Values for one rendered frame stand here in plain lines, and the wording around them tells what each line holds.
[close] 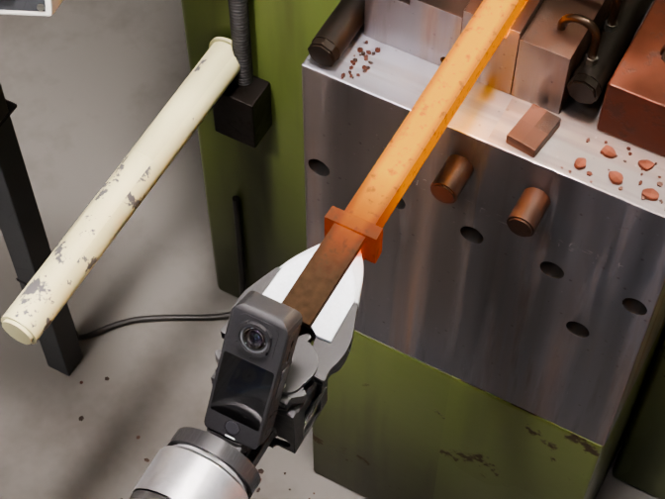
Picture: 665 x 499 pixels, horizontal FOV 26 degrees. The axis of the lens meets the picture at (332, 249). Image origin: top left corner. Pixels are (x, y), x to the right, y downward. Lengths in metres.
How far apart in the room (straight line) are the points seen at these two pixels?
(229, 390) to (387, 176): 0.24
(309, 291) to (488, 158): 0.30
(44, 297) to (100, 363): 0.70
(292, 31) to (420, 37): 0.36
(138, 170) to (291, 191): 0.36
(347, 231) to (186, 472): 0.24
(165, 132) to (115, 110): 0.86
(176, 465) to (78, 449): 1.17
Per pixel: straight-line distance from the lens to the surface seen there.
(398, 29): 1.34
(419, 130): 1.18
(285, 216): 1.99
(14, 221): 1.89
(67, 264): 1.57
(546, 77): 1.30
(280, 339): 0.98
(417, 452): 1.90
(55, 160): 2.46
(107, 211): 1.60
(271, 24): 1.68
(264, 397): 1.01
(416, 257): 1.50
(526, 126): 1.30
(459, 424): 1.77
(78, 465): 2.17
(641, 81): 1.28
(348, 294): 1.09
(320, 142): 1.43
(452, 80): 1.22
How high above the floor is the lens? 1.95
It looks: 57 degrees down
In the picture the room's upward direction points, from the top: straight up
